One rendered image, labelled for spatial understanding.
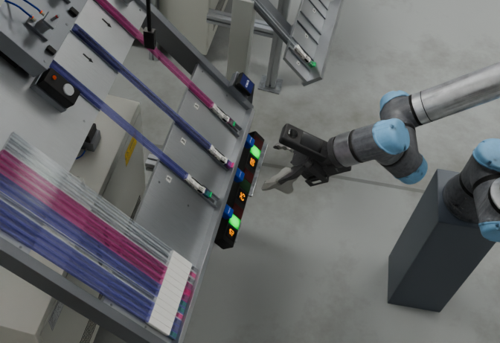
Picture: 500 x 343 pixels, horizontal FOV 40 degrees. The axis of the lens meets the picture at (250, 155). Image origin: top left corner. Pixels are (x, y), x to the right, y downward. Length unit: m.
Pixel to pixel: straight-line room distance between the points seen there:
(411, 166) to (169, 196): 0.53
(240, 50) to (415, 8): 1.43
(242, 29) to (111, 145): 0.51
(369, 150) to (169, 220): 0.46
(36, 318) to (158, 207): 0.38
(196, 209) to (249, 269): 0.81
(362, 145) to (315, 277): 0.98
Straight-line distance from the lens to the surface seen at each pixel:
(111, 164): 1.81
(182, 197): 1.54
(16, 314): 1.64
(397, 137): 1.43
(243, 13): 1.95
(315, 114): 2.75
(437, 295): 2.31
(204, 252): 1.54
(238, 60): 2.09
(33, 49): 1.32
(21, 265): 1.27
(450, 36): 3.25
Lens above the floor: 2.10
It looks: 54 degrees down
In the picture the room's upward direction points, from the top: 9 degrees clockwise
